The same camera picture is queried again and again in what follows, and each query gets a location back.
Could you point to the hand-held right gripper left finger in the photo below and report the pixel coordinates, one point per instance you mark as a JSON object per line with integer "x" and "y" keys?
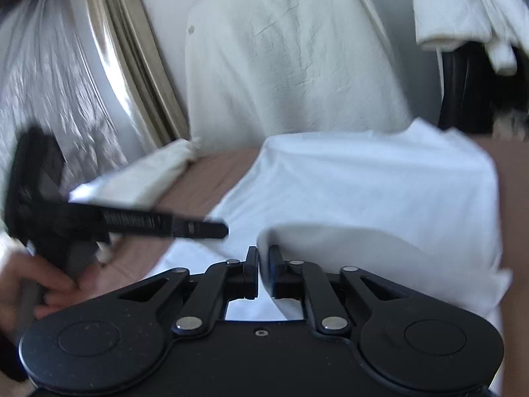
{"x": 253, "y": 271}

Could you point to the clear plastic bag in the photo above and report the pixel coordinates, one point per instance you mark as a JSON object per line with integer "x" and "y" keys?
{"x": 53, "y": 82}

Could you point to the white hanging cloth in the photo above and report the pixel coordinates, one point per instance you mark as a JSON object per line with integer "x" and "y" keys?
{"x": 467, "y": 4}

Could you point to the white t-shirt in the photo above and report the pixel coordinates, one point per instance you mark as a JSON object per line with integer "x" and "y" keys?
{"x": 372, "y": 198}

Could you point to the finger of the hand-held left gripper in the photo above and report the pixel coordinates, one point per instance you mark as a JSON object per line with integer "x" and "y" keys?
{"x": 165, "y": 225}

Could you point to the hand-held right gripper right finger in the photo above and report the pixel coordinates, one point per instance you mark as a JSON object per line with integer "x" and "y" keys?
{"x": 273, "y": 269}

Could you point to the black hanging clothes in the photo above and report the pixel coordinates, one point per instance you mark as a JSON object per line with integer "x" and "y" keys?
{"x": 471, "y": 91}

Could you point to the person's left hand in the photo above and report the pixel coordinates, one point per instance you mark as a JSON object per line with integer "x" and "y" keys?
{"x": 58, "y": 291}

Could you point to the beige curtain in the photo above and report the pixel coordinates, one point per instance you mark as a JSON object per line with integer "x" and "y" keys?
{"x": 132, "y": 58}

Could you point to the large cream pillow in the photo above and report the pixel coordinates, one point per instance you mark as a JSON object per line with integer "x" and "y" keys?
{"x": 289, "y": 58}

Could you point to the cream folded blanket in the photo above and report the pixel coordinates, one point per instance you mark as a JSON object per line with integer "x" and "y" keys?
{"x": 140, "y": 180}

